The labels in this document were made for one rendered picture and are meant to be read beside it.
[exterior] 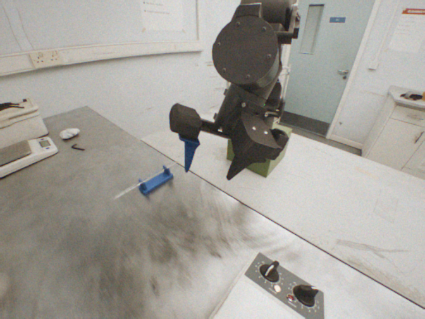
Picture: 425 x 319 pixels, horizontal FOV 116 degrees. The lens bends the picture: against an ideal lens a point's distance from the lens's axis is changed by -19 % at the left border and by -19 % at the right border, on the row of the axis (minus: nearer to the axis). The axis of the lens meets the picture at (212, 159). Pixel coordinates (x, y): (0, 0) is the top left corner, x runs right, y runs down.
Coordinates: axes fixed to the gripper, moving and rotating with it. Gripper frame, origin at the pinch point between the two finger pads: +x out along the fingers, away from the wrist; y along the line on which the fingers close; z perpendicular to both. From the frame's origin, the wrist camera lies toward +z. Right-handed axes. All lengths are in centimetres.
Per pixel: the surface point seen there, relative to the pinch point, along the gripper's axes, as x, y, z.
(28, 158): 36, -51, -35
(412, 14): -167, 206, -121
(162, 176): 18.2, -4.7, -16.3
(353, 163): -7, 56, -8
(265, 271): 8.2, 7.7, 15.4
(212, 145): 11.0, 12.5, -31.1
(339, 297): 8.9, 21.9, 21.6
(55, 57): 11, -73, -98
